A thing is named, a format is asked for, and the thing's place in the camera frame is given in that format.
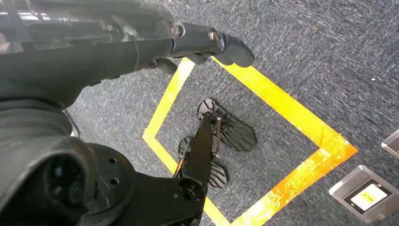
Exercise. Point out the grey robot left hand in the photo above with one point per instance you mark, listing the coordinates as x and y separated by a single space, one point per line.
78 56

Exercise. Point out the clear plastic film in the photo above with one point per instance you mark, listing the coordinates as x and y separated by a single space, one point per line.
78 18

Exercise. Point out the robot left arm ribbed sleeve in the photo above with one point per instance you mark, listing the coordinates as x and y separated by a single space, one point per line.
31 131

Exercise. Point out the black robot right foot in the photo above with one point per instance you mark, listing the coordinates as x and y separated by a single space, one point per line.
218 174

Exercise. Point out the yellow floor tape square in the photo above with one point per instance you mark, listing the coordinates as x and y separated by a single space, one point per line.
280 102

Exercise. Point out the labelled steel floor socket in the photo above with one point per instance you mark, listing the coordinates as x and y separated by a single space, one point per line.
364 196

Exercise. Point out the plain steel floor socket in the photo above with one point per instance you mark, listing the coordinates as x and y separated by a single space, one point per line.
392 145

